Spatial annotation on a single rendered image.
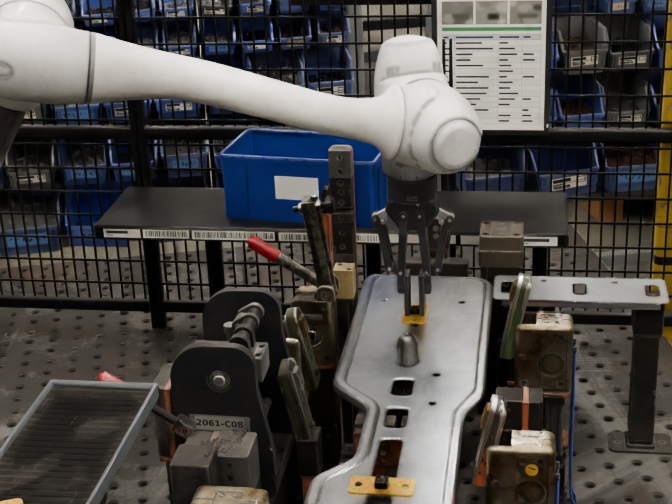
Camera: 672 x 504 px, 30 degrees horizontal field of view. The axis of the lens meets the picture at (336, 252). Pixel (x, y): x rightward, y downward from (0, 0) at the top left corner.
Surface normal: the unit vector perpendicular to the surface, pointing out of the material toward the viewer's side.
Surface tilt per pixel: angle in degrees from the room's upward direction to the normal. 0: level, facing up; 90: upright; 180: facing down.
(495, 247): 89
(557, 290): 0
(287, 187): 90
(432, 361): 0
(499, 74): 90
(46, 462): 0
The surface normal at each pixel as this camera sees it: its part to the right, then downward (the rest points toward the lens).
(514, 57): -0.15, 0.40
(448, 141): 0.41, 0.41
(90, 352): -0.04, -0.92
